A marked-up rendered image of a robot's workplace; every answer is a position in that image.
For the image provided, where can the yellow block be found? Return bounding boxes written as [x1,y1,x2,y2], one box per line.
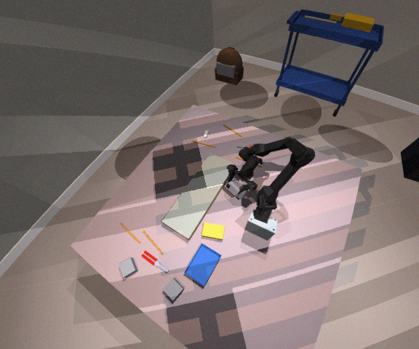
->
[202,223,225,240]

